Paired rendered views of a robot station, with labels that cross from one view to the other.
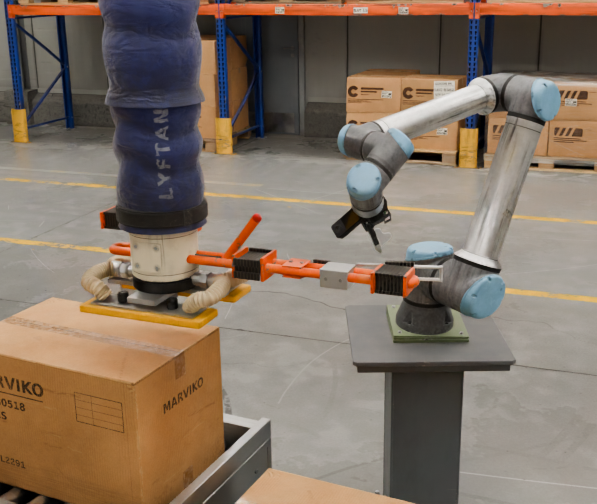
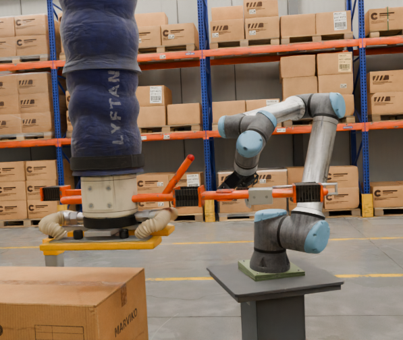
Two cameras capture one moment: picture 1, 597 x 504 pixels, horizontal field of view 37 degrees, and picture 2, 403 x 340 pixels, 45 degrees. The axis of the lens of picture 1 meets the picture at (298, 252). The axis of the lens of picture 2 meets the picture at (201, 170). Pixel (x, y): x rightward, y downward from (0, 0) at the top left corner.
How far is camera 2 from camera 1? 0.91 m
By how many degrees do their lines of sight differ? 20
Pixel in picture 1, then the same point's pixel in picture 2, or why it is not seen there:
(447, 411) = (296, 329)
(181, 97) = (129, 63)
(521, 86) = (321, 97)
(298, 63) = not seen: hidden behind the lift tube
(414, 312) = (266, 258)
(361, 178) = (248, 140)
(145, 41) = (102, 15)
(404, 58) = (165, 166)
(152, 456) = not seen: outside the picture
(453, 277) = (296, 225)
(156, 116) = (110, 75)
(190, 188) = (135, 137)
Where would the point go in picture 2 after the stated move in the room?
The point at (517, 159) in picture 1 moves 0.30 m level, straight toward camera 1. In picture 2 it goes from (327, 142) to (347, 142)
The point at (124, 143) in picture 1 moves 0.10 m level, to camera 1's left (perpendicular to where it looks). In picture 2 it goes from (82, 100) to (46, 101)
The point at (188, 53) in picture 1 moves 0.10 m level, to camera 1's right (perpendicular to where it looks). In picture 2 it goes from (133, 30) to (166, 31)
